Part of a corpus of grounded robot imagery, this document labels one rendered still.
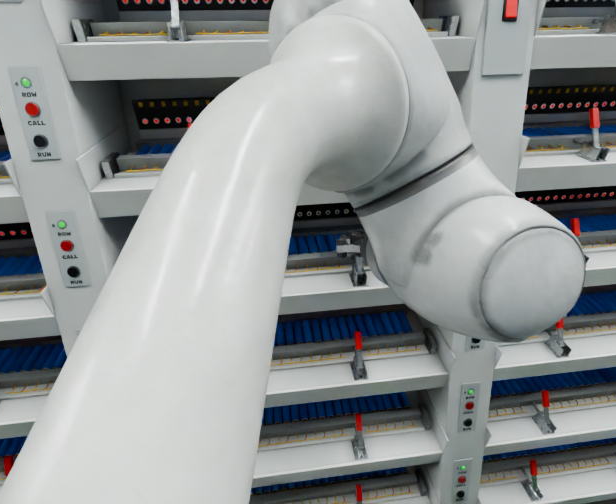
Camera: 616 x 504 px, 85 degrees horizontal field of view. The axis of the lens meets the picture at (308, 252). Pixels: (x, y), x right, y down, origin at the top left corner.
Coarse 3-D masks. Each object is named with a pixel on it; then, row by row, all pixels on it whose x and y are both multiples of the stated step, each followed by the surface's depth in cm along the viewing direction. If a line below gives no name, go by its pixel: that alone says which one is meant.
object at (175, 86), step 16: (112, 0) 61; (416, 0) 67; (112, 16) 62; (128, 80) 65; (144, 80) 65; (160, 80) 66; (176, 80) 66; (192, 80) 66; (208, 80) 67; (224, 80) 67; (528, 80) 73; (544, 80) 74; (560, 80) 74; (576, 80) 75; (592, 80) 75; (608, 80) 75; (128, 96) 66; (144, 96) 66; (160, 96) 66; (176, 96) 67; (192, 96) 67; (208, 96) 67; (128, 112) 67; (128, 128) 67; (352, 224) 78
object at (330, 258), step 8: (288, 256) 65; (296, 256) 65; (304, 256) 65; (312, 256) 65; (320, 256) 65; (328, 256) 65; (336, 256) 65; (288, 264) 64; (296, 264) 65; (304, 264) 65; (312, 264) 65; (320, 264) 66; (328, 264) 65; (336, 264) 66; (288, 272) 63
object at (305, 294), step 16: (304, 224) 73; (320, 224) 74; (336, 224) 74; (368, 272) 65; (288, 288) 61; (304, 288) 61; (320, 288) 61; (336, 288) 61; (352, 288) 61; (368, 288) 61; (384, 288) 61; (288, 304) 60; (304, 304) 61; (320, 304) 61; (336, 304) 62; (352, 304) 62; (368, 304) 63; (384, 304) 63
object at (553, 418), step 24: (504, 384) 84; (528, 384) 85; (552, 384) 85; (576, 384) 85; (600, 384) 85; (504, 408) 80; (528, 408) 81; (552, 408) 80; (576, 408) 80; (600, 408) 81; (504, 432) 76; (528, 432) 76; (552, 432) 76; (576, 432) 76; (600, 432) 77
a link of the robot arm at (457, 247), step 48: (432, 192) 22; (480, 192) 22; (384, 240) 25; (432, 240) 22; (480, 240) 19; (528, 240) 19; (576, 240) 19; (432, 288) 22; (480, 288) 19; (528, 288) 19; (576, 288) 20; (480, 336) 21; (528, 336) 20
